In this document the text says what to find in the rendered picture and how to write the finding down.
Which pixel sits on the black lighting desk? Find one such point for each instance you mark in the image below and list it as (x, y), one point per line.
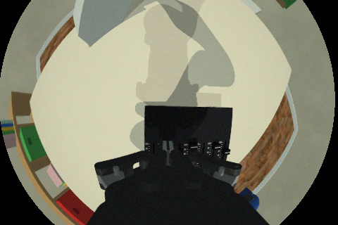
(204, 130)

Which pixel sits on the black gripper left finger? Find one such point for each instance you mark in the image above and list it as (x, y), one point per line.
(110, 171)

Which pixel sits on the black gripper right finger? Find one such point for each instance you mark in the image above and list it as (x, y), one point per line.
(191, 176)

